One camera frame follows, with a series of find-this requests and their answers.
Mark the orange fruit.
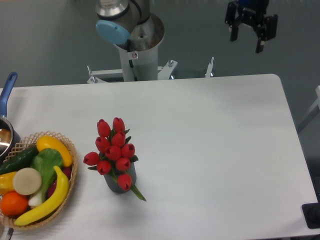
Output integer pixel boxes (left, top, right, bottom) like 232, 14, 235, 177
0, 191, 29, 216

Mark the black device at edge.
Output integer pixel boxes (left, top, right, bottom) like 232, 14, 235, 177
301, 202, 320, 229

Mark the woven wicker basket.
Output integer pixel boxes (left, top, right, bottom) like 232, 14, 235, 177
0, 131, 78, 231

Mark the grey ribbed vase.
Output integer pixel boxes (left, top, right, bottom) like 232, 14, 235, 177
103, 163, 137, 194

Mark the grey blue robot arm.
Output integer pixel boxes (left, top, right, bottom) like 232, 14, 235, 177
95, 0, 278, 53

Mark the blue handled saucepan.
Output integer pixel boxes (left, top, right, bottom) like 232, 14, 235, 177
0, 72, 21, 165

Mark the beige round disc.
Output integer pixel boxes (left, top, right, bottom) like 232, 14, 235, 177
12, 167, 42, 196

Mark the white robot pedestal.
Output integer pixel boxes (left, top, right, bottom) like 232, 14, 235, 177
116, 28, 165, 82

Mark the green bok choy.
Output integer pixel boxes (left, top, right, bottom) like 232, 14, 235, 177
28, 148, 63, 209

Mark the red tulip bouquet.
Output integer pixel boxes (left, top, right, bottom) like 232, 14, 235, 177
83, 117, 146, 202

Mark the white table leg frame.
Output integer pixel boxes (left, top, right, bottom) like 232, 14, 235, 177
296, 85, 320, 134

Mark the dark red vegetable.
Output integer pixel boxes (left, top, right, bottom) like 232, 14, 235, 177
46, 166, 72, 199

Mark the yellow bell pepper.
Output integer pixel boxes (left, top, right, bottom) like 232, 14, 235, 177
0, 171, 17, 196

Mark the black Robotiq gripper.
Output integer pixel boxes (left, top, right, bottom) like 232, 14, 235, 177
224, 0, 278, 53

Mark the yellow banana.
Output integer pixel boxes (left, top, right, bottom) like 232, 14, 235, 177
14, 166, 69, 227

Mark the green cucumber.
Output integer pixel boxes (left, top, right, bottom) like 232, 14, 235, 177
0, 145, 39, 175

